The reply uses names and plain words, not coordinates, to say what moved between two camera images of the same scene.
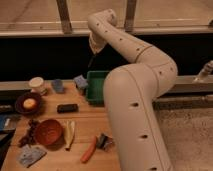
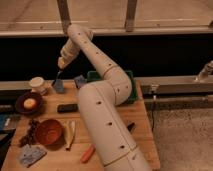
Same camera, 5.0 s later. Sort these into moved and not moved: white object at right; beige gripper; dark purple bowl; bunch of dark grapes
Moved: beige gripper
Not moved: bunch of dark grapes; white object at right; dark purple bowl
